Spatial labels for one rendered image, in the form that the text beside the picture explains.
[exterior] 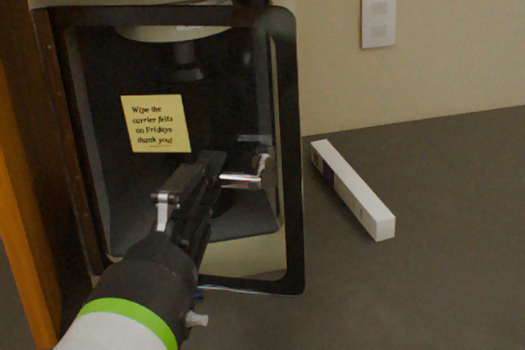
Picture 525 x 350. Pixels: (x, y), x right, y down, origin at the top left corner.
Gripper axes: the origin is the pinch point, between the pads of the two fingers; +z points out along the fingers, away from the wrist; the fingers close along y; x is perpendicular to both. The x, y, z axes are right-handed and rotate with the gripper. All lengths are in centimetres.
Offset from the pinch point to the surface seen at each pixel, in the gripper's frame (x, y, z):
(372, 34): -14, -7, 66
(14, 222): 23.6, -4.7, -5.5
